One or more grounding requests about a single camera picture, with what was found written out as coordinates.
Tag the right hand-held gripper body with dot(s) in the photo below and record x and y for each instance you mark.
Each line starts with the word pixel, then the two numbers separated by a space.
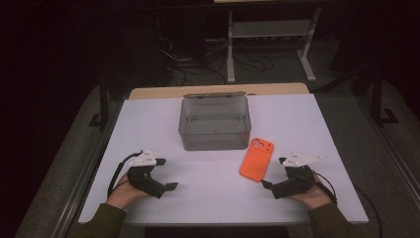
pixel 295 185

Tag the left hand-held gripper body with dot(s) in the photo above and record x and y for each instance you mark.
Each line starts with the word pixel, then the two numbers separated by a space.
pixel 142 180

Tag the orange phone case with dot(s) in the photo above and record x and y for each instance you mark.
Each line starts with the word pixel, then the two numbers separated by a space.
pixel 257 162

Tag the transparent grey plastic box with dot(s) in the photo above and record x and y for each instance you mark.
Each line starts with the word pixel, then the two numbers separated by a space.
pixel 214 129

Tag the person's right hand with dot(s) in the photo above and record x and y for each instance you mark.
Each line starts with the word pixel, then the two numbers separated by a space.
pixel 313 198

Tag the person's left hand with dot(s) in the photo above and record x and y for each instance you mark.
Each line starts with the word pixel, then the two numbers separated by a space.
pixel 124 195

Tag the black metal stand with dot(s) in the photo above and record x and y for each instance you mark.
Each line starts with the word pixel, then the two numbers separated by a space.
pixel 377 99
pixel 103 105

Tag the wooden table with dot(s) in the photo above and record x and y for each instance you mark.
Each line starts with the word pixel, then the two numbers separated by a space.
pixel 158 92

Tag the metal rail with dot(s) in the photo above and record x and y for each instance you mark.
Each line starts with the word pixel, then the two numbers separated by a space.
pixel 393 155
pixel 82 178

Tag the white metal desk frame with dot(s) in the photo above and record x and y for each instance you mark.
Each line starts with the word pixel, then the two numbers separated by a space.
pixel 270 29

